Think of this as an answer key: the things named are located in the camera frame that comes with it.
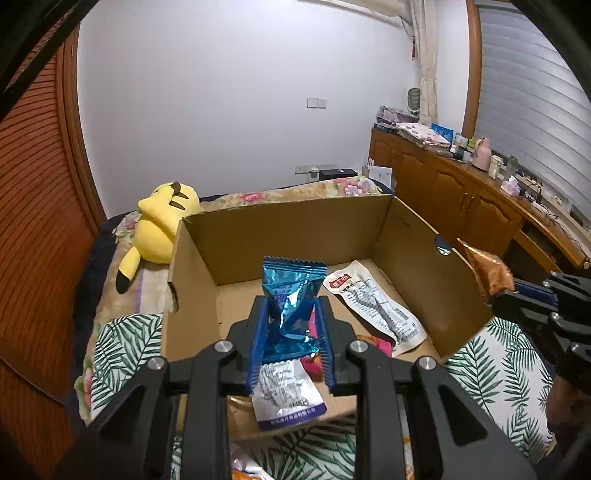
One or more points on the wall air conditioner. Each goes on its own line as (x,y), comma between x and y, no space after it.
(369,5)

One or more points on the leaf print bedsheet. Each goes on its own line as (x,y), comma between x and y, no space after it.
(489,369)

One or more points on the white wall power strip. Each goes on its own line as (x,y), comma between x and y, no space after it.
(314,168)

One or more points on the black box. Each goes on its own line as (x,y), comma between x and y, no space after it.
(339,174)

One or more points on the orange white snack packet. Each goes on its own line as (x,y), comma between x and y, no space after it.
(244,466)

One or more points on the white wall switch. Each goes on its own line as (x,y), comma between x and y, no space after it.
(316,103)

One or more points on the pink tissue box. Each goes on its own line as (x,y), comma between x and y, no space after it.
(510,187)

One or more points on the floral curtain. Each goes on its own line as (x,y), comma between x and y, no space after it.
(427,60)

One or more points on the wooden louvred wardrobe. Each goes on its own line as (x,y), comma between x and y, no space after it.
(41,230)

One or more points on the copper foil snack packet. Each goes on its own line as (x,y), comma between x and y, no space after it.
(489,272)

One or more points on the white fan heater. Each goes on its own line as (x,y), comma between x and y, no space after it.
(415,102)

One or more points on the pink drumstick snack packet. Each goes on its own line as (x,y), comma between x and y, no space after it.
(384,345)

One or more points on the wooden sideboard cabinet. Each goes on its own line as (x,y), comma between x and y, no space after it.
(452,194)

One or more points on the white grey snack packet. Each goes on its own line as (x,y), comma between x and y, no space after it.
(369,304)

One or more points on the pink kettle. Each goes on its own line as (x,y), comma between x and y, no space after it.
(481,154)

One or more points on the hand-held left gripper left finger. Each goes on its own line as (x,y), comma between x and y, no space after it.
(258,344)

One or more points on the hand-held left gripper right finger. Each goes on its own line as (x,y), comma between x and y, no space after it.
(324,344)

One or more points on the wooden window frame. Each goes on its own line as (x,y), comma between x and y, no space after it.
(472,69)

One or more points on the window blind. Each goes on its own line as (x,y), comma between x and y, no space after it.
(531,92)

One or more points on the purple bag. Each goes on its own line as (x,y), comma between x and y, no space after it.
(395,115)

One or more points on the brown cardboard box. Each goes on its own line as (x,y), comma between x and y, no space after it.
(277,230)

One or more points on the white paper box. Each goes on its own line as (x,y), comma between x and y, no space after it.
(381,174)

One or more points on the folded floral cloth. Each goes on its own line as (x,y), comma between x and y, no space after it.
(422,134)

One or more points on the yellow plush toy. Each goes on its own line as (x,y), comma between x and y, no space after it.
(159,226)

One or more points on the blue foil snack packet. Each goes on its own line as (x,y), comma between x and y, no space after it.
(288,314)

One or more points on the red hanging ornament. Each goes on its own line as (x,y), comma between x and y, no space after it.
(414,48)

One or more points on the green bottle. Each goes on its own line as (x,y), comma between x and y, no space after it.
(511,168)

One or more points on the blue box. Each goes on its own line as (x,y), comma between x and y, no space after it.
(443,130)

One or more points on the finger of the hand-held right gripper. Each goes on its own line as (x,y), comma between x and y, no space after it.
(531,289)
(521,314)

